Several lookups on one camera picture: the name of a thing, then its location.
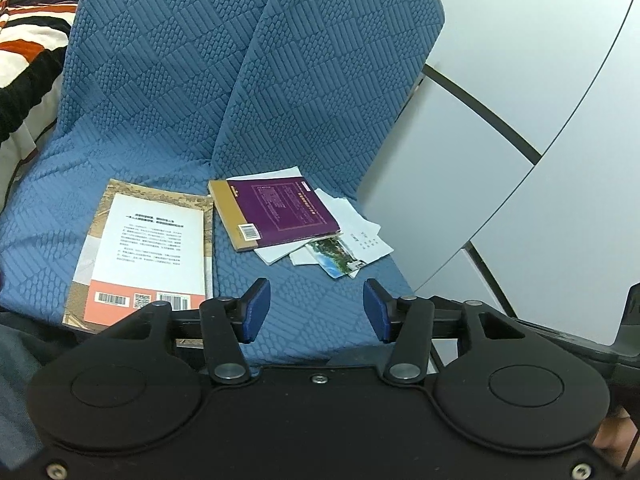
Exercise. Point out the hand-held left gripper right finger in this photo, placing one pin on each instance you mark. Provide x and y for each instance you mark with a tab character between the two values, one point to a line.
377	310

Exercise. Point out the blue textured sofa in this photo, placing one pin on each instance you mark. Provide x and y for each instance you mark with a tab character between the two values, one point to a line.
175	85

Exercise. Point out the white wardrobe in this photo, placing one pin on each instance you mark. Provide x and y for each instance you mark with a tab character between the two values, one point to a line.
525	85

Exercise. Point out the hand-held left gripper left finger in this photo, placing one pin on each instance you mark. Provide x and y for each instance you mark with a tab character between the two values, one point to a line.
256	310

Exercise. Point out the person's right hand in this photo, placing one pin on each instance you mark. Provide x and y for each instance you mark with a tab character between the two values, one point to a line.
612	435

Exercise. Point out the landscape photo card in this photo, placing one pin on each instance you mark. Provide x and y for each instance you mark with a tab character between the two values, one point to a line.
335	255

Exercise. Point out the red black striped blanket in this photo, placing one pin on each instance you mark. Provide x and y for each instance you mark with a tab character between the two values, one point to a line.
30	20

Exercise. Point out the brown patterned cover book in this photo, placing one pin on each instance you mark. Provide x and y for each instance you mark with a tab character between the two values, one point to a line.
150	192

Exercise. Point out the printed white paper sheet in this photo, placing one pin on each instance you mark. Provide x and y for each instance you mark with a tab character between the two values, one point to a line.
370	242

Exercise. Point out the purple and ochre book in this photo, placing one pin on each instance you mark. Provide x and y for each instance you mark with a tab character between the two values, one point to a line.
285	205

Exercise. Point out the large white paper sheet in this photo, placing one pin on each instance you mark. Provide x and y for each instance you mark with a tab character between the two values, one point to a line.
272	255

